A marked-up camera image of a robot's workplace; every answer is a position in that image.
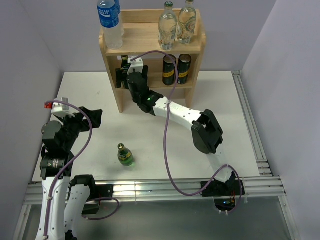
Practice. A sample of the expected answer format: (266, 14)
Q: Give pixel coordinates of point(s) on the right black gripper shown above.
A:
(119, 78)

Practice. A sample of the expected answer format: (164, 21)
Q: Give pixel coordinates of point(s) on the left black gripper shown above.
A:
(79, 118)

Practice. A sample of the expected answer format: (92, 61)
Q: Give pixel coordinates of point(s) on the black can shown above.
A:
(183, 68)
(168, 70)

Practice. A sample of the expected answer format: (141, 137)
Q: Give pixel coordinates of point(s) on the clear glass bottle green cap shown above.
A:
(186, 23)

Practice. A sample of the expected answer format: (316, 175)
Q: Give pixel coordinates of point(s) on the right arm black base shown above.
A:
(227, 189)

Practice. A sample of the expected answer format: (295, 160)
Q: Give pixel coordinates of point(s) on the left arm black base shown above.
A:
(101, 191)

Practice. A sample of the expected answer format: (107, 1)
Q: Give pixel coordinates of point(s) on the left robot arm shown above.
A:
(64, 197)

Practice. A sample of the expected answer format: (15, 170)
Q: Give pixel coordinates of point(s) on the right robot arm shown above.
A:
(207, 134)

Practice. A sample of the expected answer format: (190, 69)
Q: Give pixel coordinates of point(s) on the wooden two-tier shelf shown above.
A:
(140, 36)

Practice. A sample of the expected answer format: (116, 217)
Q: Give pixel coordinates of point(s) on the green glass bottle front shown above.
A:
(124, 155)

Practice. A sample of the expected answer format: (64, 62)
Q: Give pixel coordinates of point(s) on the front Pocari Sweat water bottle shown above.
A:
(108, 12)

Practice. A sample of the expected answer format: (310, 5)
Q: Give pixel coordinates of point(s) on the pocari sweat water bottle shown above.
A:
(108, 12)
(119, 10)

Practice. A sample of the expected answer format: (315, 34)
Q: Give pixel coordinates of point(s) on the rear Pocari Sweat water bottle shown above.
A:
(119, 10)

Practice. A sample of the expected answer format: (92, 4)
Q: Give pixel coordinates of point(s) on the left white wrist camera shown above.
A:
(58, 106)

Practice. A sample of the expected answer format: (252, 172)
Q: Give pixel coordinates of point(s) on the aluminium frame front rail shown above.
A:
(163, 190)

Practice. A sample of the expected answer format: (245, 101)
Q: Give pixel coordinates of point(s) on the aluminium frame rail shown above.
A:
(259, 152)
(163, 190)

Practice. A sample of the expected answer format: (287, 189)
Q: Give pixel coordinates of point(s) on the aluminium frame right rail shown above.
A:
(259, 152)

